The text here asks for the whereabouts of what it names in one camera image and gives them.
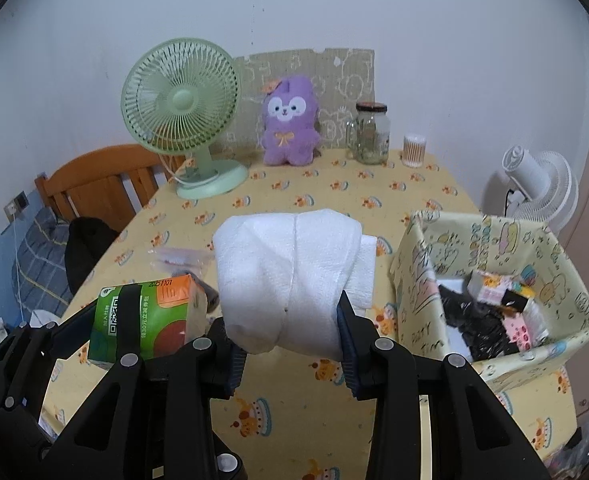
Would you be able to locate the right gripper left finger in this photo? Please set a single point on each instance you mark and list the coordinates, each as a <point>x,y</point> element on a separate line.
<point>152,419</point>

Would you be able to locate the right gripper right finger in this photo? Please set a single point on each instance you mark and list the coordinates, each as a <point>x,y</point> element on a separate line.
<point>471,435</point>

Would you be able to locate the green tissue pack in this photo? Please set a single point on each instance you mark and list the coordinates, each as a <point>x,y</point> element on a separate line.
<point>169,313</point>

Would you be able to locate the black plastic bag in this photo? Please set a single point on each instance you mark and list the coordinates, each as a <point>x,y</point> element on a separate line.
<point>480,326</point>

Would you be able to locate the white plastic bag roll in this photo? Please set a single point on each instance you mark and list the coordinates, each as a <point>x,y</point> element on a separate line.
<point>536,324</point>

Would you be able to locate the clear plastic zip bag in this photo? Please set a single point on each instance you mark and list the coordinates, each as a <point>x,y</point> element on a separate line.
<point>178,261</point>

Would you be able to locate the white towel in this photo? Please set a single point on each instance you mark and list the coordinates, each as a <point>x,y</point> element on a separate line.
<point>281,276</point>

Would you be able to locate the pink wipes pack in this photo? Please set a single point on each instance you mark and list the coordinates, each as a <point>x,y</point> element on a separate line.
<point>519,331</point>

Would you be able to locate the grey drawstring pouch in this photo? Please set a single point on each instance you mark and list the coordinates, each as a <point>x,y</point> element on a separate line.
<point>212,295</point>

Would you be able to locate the yellow cartoon tissue pack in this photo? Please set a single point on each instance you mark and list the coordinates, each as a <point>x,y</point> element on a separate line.
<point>504,292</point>

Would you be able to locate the blue plaid pillow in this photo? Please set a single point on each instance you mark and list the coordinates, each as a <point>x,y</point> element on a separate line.
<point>39,277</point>

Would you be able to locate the patterned paper storage box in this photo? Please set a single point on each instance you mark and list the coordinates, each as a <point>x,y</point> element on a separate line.
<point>441,245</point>

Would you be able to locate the yellow patterned tablecloth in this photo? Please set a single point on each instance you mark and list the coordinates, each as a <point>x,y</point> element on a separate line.
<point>292,417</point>

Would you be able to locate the black garment on chair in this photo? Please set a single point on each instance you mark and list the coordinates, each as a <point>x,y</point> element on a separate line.
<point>88,240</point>

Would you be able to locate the wooden bed headboard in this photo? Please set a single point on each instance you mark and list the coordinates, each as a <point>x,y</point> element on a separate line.
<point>92,185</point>

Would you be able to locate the white standing fan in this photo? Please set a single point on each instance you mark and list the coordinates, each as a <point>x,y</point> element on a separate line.
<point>538,187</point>

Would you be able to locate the cotton swab container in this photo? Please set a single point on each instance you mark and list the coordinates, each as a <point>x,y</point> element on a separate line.
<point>414,150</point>

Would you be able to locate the glass jar with lid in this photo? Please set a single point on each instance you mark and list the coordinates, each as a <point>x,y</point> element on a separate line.
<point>368,133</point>

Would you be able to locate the green desk fan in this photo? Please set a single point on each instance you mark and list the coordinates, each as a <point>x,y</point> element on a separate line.
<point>176,100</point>

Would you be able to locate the purple plush bunny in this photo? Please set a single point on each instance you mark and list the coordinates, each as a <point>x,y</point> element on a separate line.
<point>289,114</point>

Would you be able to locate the patterned cardboard backboard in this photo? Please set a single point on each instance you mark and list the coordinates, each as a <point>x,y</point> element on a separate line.
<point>341,78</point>

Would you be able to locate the wall power outlet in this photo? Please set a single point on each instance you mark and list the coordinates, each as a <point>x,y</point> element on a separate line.
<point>16,206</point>

